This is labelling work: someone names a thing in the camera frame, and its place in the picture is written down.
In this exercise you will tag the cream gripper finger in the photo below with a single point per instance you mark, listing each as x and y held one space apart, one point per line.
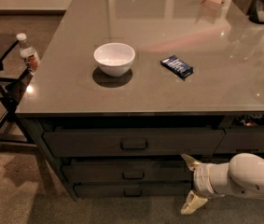
191 163
193 202

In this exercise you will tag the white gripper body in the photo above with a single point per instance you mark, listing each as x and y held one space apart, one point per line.
201 178

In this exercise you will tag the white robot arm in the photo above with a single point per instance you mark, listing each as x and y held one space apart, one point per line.
242 176

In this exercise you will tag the dark counter cabinet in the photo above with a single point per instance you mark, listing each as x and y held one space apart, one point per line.
70 91

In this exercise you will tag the blue snack bar wrapper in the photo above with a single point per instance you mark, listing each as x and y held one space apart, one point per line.
177 66

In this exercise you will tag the white ceramic bowl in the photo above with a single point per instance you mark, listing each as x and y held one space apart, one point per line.
114 59

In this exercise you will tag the clear plastic water bottle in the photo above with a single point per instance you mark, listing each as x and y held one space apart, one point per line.
28 53

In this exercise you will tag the dark folding chair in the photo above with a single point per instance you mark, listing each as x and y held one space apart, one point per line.
11 92

